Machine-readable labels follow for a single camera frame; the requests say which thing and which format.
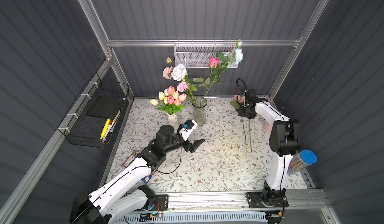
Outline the pale pink rose stem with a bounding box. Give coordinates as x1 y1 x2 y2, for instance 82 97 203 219
248 119 253 153

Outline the large pink rose stem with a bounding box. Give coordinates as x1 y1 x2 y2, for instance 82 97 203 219
230 94 248 153

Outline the pink carnation stem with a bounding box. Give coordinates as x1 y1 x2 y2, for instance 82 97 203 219
177 81 197 105

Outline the hot pink rose stem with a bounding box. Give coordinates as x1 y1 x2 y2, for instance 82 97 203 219
192 55 229 97

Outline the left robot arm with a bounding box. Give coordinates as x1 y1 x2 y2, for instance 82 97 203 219
69 120 205 224

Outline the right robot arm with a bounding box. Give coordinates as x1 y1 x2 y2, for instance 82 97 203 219
236 89 300 207

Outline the white ribbed ceramic vase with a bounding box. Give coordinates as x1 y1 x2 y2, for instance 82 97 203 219
167 113 179 131

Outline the clear ribbed glass vase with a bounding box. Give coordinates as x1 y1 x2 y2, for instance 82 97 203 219
192 97 208 126

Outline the pink pen bucket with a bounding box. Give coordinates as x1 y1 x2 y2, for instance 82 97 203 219
263 121 273 135

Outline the tulip bouquet pink and yellow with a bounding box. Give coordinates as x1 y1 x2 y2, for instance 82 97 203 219
150 86 188 115

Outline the white rose stem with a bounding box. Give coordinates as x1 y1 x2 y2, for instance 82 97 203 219
163 57 188 82

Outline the light blue rose stem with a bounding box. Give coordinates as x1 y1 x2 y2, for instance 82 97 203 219
224 39 244 68

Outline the blue illustrated book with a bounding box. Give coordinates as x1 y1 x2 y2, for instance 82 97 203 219
122 148 157 184

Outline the clear jar blue lid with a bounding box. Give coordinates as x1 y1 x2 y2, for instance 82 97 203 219
287 150 318 175

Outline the black notebook in basket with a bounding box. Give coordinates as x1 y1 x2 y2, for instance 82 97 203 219
87 96 126 119

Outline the yellow marker in basket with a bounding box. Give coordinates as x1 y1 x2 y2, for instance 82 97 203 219
100 119 111 140

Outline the white mesh wall basket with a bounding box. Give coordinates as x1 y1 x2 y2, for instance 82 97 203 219
174 40 237 69

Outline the black wire wall basket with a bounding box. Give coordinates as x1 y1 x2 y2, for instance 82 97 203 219
58 74 129 149

